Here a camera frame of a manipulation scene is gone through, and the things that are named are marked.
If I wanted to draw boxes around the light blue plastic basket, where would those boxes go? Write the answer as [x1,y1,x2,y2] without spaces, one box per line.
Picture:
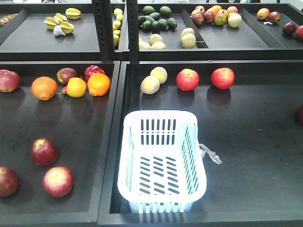
[117,110,207,213]

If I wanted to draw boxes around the pale peach front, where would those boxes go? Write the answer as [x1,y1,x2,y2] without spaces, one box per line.
[141,76,160,95]

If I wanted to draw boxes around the pale peach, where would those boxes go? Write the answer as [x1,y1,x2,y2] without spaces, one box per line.
[150,66,168,84]
[141,76,160,95]

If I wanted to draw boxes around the pale peach back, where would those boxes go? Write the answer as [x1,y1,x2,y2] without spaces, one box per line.
[150,66,168,84]

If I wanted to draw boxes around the red apple middle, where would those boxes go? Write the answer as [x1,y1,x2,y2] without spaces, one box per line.
[176,69,199,91]

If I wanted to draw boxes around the large orange right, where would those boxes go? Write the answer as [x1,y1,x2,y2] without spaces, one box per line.
[87,73,111,96]

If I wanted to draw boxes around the large orange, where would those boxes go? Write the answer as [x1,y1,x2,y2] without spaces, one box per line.
[87,73,111,96]
[31,76,58,101]

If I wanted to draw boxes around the red bell pepper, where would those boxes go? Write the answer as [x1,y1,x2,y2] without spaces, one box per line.
[84,65,107,81]

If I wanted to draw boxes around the clear plastic strip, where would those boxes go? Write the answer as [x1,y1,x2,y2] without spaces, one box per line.
[199,144,223,165]

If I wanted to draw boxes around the red apple right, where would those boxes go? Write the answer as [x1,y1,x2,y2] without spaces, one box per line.
[211,67,235,90]

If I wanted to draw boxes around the yellow apple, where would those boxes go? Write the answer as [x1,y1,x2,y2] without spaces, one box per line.
[67,78,87,98]

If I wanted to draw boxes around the pale yellow pear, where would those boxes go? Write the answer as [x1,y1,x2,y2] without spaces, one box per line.
[181,34,196,49]

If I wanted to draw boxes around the red chili pepper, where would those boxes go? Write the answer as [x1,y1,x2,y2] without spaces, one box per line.
[59,86,67,94]

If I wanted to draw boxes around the black wooden fruit display stand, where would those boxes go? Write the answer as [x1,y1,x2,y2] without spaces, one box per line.
[0,60,303,227]

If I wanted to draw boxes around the dark red mango apple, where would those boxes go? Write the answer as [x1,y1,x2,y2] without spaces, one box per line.
[57,67,79,85]

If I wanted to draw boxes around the upper black fruit tray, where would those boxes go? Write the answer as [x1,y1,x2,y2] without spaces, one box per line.
[0,3,303,61]

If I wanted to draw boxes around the large orange left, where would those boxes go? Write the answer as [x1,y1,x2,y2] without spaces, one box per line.
[31,76,58,101]

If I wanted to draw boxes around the pink red apple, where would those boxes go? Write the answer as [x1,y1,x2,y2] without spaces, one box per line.
[43,166,73,198]

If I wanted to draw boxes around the white garlic bulb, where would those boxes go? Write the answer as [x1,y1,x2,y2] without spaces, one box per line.
[53,25,66,36]

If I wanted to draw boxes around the red apple far left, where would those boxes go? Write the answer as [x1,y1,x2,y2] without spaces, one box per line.
[0,69,20,92]

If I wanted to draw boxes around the dark red apple lower left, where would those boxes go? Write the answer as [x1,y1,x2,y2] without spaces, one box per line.
[0,166,20,197]

